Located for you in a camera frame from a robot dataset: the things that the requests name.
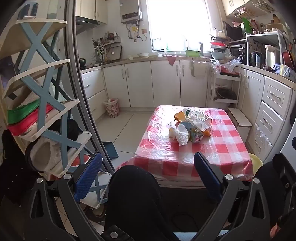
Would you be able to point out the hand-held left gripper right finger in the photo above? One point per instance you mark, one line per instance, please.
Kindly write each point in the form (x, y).
(207, 177)

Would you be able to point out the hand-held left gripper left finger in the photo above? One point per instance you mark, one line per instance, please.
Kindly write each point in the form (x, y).
(89, 177)

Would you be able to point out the yellow plastic bin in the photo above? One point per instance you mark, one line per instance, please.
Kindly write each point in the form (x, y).
(255, 162)

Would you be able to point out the colourful drink carton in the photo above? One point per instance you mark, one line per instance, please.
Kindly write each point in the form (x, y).
(195, 135)

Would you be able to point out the white paper wrapper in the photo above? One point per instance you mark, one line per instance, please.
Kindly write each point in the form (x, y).
(181, 136)

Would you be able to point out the small white tissue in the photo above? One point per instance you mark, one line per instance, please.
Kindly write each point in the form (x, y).
(172, 134)

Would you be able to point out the clear plastic bottle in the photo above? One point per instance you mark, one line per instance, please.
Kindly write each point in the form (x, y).
(198, 118)

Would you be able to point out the yellowish orange peel with stem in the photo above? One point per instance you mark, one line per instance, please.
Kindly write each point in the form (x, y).
(180, 115)

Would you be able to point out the person's right hand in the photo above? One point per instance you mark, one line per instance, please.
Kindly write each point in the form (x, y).
(275, 231)

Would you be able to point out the dark dustpan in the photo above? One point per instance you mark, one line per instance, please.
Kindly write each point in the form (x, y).
(111, 150)

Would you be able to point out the white fluffy slipper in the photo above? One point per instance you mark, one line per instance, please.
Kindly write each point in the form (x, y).
(44, 154)

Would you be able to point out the black shoe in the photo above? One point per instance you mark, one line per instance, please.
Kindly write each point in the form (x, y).
(69, 129)

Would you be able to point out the red checked plastic tablecloth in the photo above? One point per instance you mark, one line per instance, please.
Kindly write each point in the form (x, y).
(161, 148)

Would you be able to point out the white step stool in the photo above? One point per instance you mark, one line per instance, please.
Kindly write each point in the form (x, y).
(240, 122)

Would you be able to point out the floral waste bin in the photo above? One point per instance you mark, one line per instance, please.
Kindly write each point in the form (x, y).
(111, 107)

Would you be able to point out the red slipper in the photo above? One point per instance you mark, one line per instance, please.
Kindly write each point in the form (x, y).
(27, 124)

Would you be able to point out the dark frying pan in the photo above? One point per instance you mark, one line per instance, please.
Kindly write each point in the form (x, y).
(225, 93)

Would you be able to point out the white drawer cabinets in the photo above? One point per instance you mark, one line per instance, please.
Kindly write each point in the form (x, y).
(275, 97)

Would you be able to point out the green slipper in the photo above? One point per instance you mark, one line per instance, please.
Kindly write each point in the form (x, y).
(23, 111)

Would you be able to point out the white storage trolley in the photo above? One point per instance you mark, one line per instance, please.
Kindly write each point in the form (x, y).
(231, 78)

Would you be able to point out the white base cabinets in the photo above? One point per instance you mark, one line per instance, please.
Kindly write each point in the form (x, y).
(138, 83)

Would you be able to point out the white bag with red print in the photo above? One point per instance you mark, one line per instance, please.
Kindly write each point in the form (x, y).
(215, 66)

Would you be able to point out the silver foil bag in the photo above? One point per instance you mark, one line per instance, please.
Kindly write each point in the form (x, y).
(290, 72)

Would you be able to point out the black clay pot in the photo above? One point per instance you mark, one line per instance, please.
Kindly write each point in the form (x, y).
(82, 62)

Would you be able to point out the clear plastic bag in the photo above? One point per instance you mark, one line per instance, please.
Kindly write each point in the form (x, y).
(231, 63)

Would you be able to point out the blue bag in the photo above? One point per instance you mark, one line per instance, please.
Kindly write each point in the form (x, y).
(278, 68)

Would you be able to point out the pink hanging cloth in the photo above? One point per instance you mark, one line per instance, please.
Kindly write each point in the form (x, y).
(172, 60)

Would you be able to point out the green basin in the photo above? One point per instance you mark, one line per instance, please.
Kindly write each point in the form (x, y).
(193, 53)

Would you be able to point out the red pan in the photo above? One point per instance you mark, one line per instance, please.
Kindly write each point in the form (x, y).
(289, 59)

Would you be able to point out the dark kettle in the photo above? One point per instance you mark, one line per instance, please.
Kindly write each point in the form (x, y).
(255, 59)

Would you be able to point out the black faucet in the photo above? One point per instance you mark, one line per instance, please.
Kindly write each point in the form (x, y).
(200, 48)

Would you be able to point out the stack of bowls and basins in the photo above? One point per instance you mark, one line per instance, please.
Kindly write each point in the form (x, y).
(217, 48)

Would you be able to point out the black oven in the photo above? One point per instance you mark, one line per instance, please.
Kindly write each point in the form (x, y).
(238, 51)

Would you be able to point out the white thermos pot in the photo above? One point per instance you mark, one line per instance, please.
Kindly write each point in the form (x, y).
(272, 54)

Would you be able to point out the white bowl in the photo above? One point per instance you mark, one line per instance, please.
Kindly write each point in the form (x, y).
(143, 55)

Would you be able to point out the white and blue shoe rack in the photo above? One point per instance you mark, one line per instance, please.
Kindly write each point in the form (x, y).
(30, 41)

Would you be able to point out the white countertop shelf rack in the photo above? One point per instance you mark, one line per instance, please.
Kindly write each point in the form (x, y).
(263, 34)

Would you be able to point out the range hood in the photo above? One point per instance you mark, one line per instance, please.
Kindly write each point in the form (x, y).
(85, 23)

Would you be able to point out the kitchen window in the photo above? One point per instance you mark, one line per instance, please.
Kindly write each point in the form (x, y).
(179, 23)

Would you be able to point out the green cutting board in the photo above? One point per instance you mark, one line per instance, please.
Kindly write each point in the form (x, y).
(246, 25)

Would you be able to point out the grey water heater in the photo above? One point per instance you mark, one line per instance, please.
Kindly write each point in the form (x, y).
(130, 10)

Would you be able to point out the metal sliding door frame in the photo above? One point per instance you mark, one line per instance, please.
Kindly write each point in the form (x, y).
(91, 120)

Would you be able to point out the wall utensil shelf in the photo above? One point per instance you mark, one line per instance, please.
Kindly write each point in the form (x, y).
(109, 39)

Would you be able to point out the wall socket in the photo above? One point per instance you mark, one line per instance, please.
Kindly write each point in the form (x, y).
(144, 30)

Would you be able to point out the white wall cabinets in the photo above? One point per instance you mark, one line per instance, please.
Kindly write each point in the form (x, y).
(101, 10)

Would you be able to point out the white corner wall cabinet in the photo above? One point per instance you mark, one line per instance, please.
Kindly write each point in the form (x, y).
(231, 5)

